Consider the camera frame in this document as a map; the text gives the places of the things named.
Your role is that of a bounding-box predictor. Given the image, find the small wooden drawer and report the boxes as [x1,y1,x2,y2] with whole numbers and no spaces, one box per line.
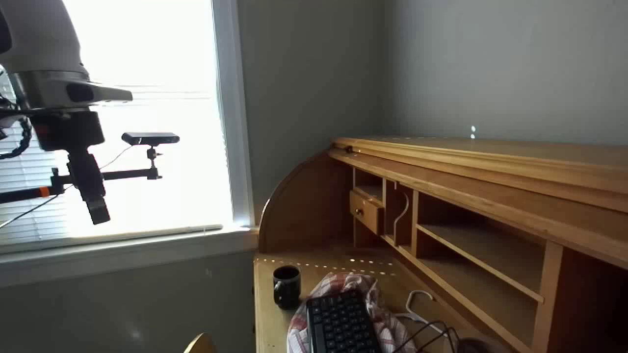
[349,190,383,233]

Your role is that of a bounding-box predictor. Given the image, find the black wire hanger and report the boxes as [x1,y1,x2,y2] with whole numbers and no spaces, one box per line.
[393,319,459,353]

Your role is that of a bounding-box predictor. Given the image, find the wooden roll-top desk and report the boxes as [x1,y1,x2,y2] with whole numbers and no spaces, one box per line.
[253,137,628,353]

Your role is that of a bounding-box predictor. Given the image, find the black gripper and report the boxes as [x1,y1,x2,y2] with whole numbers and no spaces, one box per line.
[31,111,110,223]

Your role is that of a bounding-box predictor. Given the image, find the white plastic hanger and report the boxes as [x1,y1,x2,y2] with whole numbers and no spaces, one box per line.
[394,290,447,333]

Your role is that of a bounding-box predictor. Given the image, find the black keyboard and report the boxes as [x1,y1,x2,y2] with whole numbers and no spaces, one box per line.
[306,290,383,353]

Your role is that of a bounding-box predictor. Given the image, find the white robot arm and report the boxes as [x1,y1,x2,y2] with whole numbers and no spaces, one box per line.
[0,0,133,223]

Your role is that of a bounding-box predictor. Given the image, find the dark brown mug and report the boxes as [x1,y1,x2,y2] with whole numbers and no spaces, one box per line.
[273,264,300,309]

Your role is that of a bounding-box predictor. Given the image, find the red white checkered cloth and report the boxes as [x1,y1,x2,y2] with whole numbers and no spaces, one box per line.
[287,272,408,353]

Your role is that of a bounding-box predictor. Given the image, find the black camera on stand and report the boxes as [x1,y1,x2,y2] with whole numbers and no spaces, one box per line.
[0,131,179,204]

